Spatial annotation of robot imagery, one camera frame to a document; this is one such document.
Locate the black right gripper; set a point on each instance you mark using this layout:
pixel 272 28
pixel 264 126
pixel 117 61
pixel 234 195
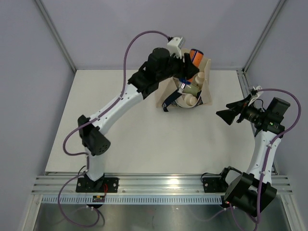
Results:
pixel 229 115

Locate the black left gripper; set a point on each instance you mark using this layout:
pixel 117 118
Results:
pixel 188 68

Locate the white cream bottle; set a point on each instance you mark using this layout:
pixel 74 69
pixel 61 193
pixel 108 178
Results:
pixel 199 79

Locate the orange blue spray bottle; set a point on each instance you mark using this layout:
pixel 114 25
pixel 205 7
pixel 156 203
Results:
pixel 196 57

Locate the sage green bottle white cap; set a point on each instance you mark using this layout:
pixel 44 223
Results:
pixel 191 89

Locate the cream bottle with round cap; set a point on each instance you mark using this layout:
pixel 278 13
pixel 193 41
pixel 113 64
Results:
pixel 190 100

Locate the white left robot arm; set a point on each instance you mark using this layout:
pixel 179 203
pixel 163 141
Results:
pixel 94 128

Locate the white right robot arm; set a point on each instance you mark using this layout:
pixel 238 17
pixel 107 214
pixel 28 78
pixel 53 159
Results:
pixel 251 191

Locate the beige canvas tote bag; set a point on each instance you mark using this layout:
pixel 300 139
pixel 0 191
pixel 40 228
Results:
pixel 167 95

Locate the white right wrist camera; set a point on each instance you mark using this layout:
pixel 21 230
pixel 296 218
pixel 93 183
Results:
pixel 255 93

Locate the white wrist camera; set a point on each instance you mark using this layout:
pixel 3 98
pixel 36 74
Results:
pixel 175 45
pixel 255 93

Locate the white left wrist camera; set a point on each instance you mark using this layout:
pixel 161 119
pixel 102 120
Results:
pixel 175 45

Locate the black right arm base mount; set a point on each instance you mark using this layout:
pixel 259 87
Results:
pixel 213 183

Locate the right aluminium frame post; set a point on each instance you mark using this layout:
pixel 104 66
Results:
pixel 265 32

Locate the aluminium frame post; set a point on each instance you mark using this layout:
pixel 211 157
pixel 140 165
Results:
pixel 265 32
pixel 54 33

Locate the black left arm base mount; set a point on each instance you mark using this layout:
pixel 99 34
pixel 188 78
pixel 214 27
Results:
pixel 106 185

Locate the left aluminium frame post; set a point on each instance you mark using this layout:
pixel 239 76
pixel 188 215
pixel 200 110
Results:
pixel 54 33

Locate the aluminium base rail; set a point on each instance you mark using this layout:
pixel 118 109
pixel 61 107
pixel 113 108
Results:
pixel 131 184

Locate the slotted white cable duct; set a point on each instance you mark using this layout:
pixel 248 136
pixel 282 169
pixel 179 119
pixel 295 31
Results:
pixel 133 200

